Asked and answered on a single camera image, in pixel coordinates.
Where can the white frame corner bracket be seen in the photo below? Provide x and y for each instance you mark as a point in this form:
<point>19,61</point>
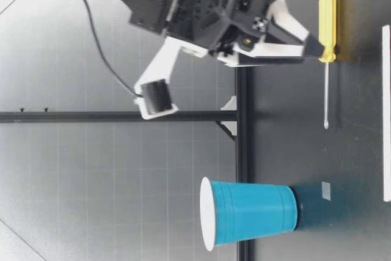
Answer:
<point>231,105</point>
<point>231,128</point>

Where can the blue cup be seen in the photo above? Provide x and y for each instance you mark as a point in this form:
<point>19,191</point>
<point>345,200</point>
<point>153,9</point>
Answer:
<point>250,212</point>

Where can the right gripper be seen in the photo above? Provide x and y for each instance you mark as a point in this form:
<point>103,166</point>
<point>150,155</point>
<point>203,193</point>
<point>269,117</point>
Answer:
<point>220,13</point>

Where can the black frame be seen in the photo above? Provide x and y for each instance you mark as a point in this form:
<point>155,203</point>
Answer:
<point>91,117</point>

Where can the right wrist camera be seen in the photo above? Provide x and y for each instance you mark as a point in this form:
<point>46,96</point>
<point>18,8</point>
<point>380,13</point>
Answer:
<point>155,68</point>

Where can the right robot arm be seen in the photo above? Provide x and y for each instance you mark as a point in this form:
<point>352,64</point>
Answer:
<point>146,1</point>

